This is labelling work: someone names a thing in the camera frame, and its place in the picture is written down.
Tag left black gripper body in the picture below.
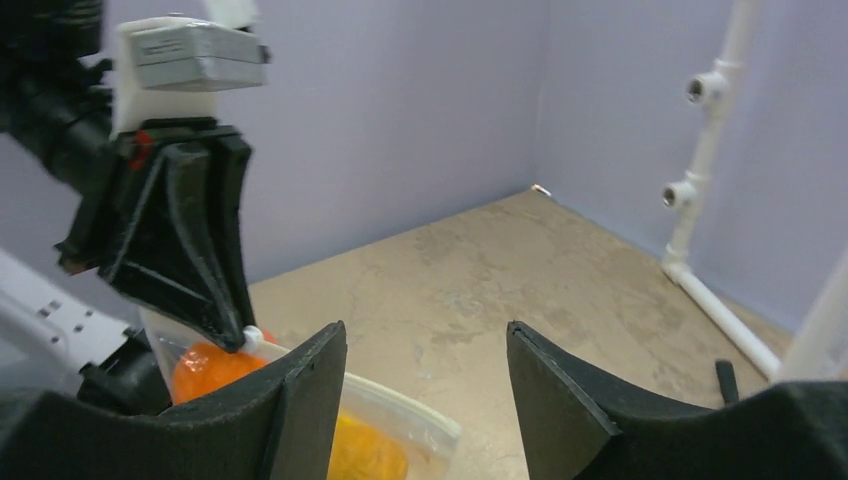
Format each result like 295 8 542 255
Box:
52 117 218 275

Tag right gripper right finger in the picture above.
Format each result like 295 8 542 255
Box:
506 321 847 479

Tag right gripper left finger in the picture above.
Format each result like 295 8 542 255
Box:
1 321 347 479

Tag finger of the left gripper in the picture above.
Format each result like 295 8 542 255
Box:
206 133 255 329
99 142 246 352

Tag orange fruit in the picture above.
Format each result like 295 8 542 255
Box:
170 342 268 405

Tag clear zip top bag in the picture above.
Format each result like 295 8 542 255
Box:
125 314 461 479

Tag yellow lemon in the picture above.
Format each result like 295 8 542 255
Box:
327 410 409 480

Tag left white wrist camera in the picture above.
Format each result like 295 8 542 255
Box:
110 0 268 139

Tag white pipe frame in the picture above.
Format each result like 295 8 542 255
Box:
661 1 847 382

